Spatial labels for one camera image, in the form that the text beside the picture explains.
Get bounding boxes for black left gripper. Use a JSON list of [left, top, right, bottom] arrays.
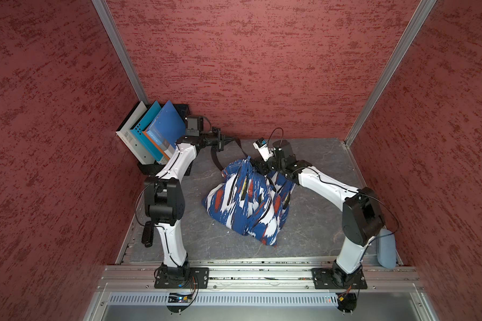
[[198, 124, 234, 151]]

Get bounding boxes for black leather belt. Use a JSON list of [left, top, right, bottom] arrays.
[[210, 136, 250, 172]]

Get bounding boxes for blue white patterned trousers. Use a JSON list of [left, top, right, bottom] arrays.
[[202, 158, 295, 246]]

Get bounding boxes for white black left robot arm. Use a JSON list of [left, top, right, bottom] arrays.
[[145, 128, 240, 282]]

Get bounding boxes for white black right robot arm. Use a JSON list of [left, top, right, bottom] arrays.
[[257, 147, 385, 288]]

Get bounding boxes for black mesh file basket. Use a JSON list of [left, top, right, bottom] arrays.
[[137, 103, 190, 177]]

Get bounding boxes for blue book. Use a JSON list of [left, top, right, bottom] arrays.
[[148, 100, 186, 160]]

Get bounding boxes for teal book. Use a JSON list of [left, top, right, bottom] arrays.
[[131, 101, 169, 165]]

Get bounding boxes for white book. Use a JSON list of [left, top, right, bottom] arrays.
[[115, 102, 155, 165]]

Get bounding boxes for small black remote device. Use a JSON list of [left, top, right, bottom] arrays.
[[141, 221, 154, 247]]

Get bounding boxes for grey blue oval speaker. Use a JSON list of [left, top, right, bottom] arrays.
[[376, 228, 397, 269]]

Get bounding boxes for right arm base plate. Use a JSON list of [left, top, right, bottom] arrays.
[[311, 266, 368, 291]]

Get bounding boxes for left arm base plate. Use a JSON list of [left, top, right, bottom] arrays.
[[153, 265, 210, 290]]

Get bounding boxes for aluminium front rail frame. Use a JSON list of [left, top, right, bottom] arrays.
[[84, 255, 438, 320]]

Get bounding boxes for left aluminium corner post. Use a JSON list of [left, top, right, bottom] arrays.
[[92, 0, 149, 104]]

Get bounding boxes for aluminium corner post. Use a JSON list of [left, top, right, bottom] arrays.
[[344, 0, 436, 148], [92, 0, 149, 104]]

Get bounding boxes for right aluminium corner post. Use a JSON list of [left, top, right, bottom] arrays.
[[344, 0, 436, 148]]

